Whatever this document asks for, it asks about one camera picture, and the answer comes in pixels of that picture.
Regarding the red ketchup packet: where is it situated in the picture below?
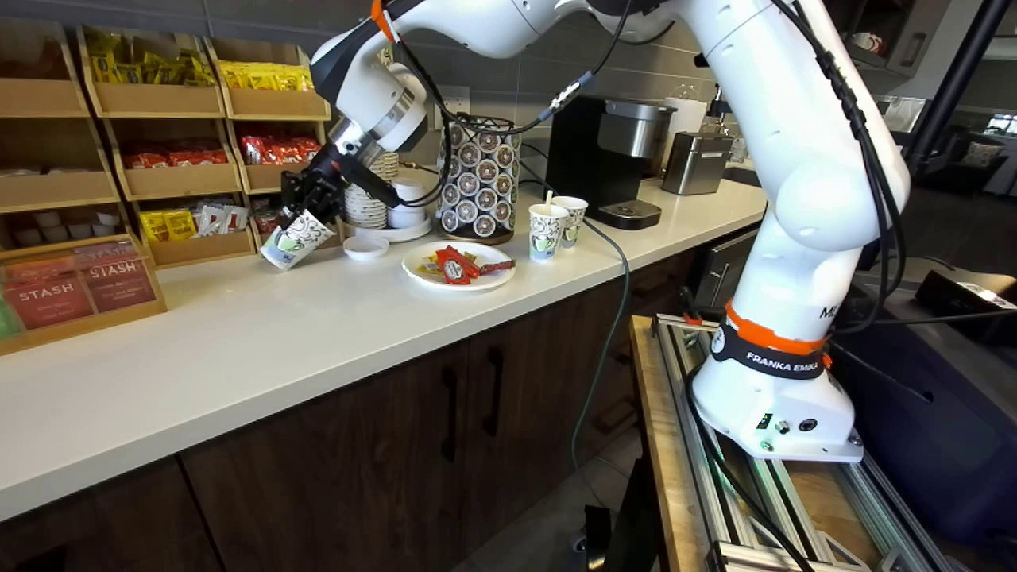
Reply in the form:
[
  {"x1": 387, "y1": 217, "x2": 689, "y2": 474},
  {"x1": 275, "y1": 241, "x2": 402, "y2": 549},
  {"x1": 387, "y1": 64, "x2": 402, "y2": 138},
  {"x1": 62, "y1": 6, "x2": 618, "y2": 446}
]
[{"x1": 435, "y1": 244, "x2": 480, "y2": 285}]

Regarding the patterned paper cup left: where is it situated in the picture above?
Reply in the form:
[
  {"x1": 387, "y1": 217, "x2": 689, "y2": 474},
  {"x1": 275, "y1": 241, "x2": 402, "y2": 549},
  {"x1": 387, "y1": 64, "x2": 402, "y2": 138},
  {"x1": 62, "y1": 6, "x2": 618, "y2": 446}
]
[{"x1": 526, "y1": 205, "x2": 566, "y2": 261}]

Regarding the small white bowl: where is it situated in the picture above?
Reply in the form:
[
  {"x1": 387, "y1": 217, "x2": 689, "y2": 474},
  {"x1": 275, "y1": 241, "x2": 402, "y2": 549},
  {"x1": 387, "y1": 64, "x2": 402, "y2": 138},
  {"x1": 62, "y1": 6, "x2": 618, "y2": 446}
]
[{"x1": 344, "y1": 231, "x2": 387, "y2": 261}]

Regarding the black power cable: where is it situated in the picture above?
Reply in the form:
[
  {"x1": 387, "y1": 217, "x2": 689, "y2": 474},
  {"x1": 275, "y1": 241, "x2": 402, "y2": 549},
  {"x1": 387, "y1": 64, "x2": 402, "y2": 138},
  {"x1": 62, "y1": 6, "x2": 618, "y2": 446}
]
[{"x1": 569, "y1": 217, "x2": 634, "y2": 474}]

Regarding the white oval plate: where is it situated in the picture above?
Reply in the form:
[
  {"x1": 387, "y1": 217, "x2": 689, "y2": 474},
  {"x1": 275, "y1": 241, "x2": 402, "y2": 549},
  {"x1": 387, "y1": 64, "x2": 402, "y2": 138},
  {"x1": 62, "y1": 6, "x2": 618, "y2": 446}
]
[{"x1": 401, "y1": 241, "x2": 513, "y2": 292}]

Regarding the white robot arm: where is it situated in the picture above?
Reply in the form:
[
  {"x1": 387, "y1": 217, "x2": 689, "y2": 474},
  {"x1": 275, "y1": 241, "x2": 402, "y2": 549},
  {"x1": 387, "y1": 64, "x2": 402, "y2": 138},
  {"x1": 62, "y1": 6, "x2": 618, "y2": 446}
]
[{"x1": 282, "y1": 0, "x2": 910, "y2": 463}]

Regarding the wooden Stash tea box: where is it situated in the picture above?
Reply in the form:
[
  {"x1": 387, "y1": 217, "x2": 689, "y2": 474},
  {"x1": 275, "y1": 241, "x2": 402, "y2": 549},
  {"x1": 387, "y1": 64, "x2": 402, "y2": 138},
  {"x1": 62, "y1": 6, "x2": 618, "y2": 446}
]
[{"x1": 0, "y1": 236, "x2": 165, "y2": 353}]

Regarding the stacked white cups and saucer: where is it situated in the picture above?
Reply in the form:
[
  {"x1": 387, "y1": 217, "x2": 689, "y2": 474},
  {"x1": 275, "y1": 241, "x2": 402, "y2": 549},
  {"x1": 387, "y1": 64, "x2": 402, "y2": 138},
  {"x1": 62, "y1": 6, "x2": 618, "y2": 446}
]
[{"x1": 345, "y1": 177, "x2": 428, "y2": 241}]

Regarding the silver napkin dispenser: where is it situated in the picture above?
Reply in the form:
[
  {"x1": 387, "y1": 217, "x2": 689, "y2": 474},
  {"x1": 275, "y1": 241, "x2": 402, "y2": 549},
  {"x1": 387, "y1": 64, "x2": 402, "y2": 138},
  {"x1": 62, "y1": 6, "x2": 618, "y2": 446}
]
[{"x1": 661, "y1": 134, "x2": 731, "y2": 198}]

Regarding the patterned paper cup right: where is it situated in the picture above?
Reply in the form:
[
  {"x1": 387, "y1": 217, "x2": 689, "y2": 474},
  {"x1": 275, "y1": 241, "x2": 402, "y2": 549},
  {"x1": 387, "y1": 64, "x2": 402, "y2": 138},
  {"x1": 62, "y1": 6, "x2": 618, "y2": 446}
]
[{"x1": 554, "y1": 194, "x2": 587, "y2": 249}]

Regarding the dark blue bin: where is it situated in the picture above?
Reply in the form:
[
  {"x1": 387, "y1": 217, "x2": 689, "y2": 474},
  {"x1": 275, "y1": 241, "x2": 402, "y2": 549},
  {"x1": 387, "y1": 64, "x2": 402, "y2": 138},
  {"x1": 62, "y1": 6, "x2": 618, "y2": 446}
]
[{"x1": 832, "y1": 329, "x2": 1017, "y2": 544}]

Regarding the wooden condiment shelf rack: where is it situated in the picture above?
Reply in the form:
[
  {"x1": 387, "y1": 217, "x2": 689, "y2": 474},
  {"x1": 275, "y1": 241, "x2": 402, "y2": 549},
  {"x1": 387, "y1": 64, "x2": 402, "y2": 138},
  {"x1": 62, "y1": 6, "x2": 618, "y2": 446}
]
[{"x1": 0, "y1": 15, "x2": 326, "y2": 265}]

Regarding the black coffee pod carousel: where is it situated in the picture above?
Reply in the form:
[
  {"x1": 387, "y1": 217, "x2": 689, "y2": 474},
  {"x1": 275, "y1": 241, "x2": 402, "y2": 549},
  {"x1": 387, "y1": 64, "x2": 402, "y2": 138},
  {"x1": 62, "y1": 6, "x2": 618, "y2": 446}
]
[{"x1": 435, "y1": 114, "x2": 517, "y2": 241}]

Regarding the patterned single paper cup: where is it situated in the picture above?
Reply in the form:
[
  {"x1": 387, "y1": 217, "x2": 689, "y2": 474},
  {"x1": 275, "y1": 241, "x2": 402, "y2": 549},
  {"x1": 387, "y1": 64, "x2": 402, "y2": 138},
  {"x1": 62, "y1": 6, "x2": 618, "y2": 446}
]
[{"x1": 260, "y1": 210, "x2": 333, "y2": 269}]

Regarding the dark wooden base cabinet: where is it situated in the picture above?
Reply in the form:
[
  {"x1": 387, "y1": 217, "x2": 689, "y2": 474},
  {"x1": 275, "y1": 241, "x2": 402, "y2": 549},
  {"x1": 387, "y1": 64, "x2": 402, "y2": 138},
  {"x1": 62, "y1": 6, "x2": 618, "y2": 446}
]
[{"x1": 0, "y1": 255, "x2": 697, "y2": 572}]

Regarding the black coffee maker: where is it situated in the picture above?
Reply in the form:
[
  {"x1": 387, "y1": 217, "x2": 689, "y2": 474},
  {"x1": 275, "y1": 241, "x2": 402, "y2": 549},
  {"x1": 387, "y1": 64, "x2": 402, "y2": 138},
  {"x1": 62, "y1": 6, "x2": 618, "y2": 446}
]
[{"x1": 545, "y1": 96, "x2": 669, "y2": 228}]

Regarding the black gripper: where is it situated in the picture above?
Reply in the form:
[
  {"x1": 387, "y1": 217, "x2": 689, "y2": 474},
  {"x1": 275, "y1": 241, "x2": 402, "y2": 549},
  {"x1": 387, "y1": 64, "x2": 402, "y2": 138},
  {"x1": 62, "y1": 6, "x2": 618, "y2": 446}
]
[{"x1": 279, "y1": 142, "x2": 367, "y2": 225}]

